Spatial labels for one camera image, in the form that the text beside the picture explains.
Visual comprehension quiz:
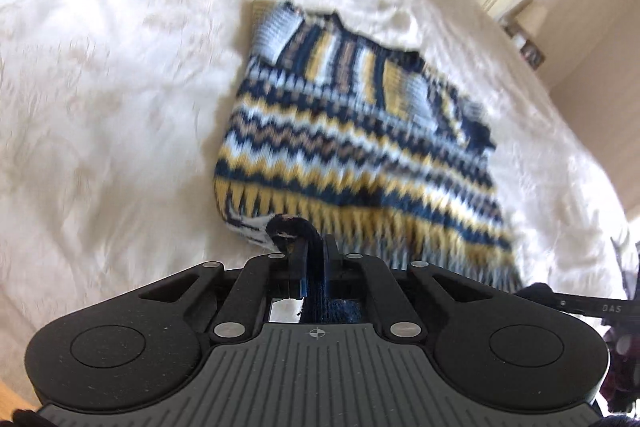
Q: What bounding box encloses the navy yellow patterned knit sweater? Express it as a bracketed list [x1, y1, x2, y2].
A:
[214, 1, 522, 293]

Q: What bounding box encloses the white floral bed duvet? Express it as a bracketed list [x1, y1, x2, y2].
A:
[1, 0, 627, 397]

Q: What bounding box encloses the cream right bedside table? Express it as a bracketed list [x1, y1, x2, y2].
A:
[500, 17, 546, 72]

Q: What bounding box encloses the cream right table lamp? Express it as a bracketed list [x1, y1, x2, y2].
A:
[514, 0, 548, 37]

